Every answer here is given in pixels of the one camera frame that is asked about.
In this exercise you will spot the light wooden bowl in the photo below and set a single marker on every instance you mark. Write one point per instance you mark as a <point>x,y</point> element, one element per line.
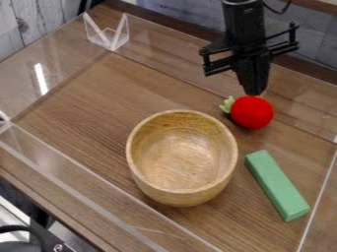
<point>181,154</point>

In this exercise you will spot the red plush strawberry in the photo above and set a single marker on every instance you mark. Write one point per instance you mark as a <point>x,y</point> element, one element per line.
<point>250,111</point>

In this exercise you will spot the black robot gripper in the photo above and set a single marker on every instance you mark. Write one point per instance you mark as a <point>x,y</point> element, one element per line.
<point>245,49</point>

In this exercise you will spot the black metal stand base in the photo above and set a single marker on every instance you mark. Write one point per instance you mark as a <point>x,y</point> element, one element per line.
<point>28,237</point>

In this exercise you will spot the green rectangular block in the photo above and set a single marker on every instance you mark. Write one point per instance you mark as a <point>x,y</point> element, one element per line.
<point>277,186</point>

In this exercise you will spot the clear acrylic corner bracket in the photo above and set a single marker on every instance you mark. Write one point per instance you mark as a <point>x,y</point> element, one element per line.
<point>111,39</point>

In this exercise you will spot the clear acrylic tray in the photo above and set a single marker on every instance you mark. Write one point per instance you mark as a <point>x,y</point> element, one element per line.
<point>117,144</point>

